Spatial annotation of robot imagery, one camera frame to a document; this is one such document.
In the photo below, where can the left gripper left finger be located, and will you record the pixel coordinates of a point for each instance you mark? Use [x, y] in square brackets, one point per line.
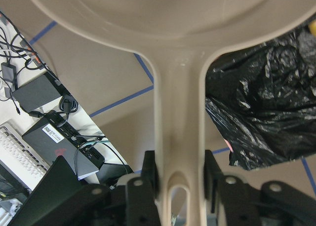
[141, 193]

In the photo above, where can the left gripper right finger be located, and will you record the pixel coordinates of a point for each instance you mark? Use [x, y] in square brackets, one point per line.
[228, 198]

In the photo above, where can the beige plastic dustpan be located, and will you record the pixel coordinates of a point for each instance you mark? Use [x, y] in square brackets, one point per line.
[179, 39]

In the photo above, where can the yellow sponge piece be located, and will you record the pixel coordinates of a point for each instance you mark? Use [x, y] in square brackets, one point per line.
[312, 27]

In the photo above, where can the bin with black liner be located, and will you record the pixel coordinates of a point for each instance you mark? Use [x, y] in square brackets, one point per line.
[262, 99]

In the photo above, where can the black power adapter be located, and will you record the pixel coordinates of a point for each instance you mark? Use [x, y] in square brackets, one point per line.
[38, 92]

